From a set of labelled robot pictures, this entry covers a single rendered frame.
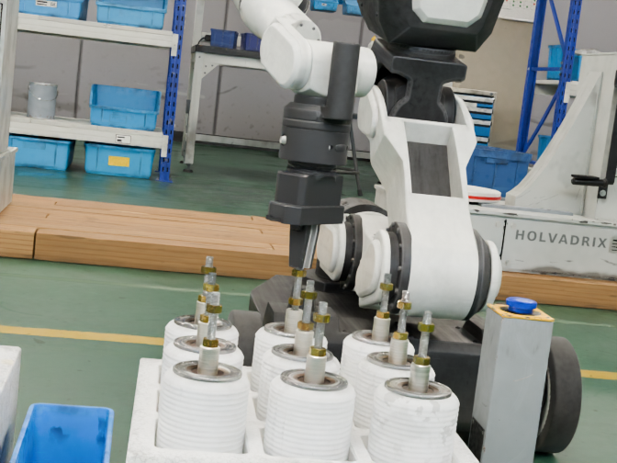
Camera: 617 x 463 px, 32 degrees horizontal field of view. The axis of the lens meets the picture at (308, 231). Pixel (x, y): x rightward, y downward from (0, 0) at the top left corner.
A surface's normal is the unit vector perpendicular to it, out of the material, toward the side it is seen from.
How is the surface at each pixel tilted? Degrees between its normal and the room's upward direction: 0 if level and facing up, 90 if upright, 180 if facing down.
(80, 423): 88
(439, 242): 46
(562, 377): 61
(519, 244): 90
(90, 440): 88
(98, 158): 93
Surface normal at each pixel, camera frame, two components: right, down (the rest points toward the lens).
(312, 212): 0.77, 0.17
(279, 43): -0.87, -0.04
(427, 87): 0.12, 0.33
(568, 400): 0.14, -0.04
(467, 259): 0.18, -0.34
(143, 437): 0.11, -0.99
